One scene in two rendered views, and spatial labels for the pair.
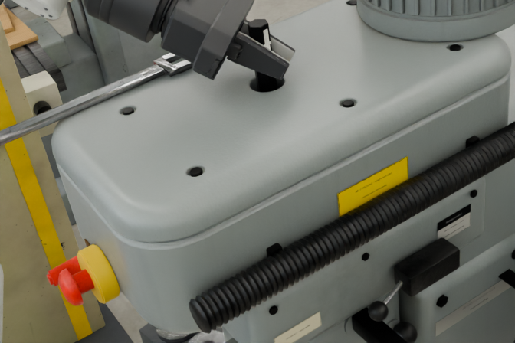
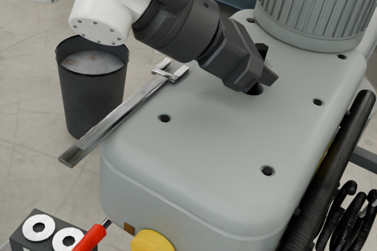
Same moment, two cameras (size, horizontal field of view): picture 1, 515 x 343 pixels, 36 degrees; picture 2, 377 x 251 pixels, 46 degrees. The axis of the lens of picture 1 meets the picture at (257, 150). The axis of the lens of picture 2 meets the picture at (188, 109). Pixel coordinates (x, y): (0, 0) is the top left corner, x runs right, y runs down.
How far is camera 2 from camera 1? 0.52 m
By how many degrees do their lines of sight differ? 30
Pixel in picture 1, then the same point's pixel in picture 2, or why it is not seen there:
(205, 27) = (244, 54)
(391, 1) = (307, 26)
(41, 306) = not seen: outside the picture
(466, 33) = (347, 47)
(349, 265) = not seen: hidden behind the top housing
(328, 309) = not seen: hidden behind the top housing
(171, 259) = (266, 243)
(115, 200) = (225, 206)
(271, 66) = (268, 78)
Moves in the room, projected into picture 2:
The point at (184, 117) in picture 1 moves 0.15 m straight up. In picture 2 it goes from (216, 121) to (241, 18)
